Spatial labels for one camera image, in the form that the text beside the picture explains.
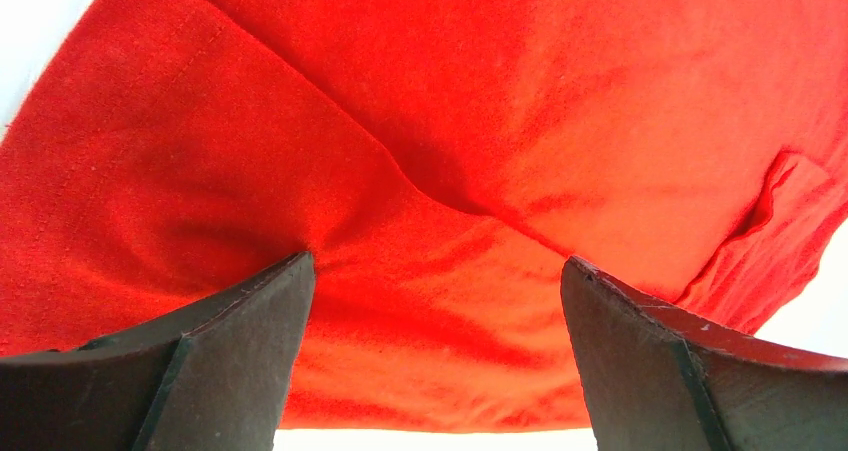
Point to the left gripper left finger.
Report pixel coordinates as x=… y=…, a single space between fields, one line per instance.
x=212 y=375

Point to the red t shirt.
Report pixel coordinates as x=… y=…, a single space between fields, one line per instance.
x=441 y=159

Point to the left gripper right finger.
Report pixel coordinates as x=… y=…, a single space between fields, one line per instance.
x=657 y=377

